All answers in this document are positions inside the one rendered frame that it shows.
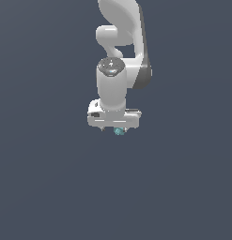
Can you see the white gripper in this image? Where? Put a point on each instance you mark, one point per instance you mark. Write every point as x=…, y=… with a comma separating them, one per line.
x=114, y=119

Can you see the small teal object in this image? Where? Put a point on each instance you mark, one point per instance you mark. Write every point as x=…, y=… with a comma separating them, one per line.
x=119, y=131

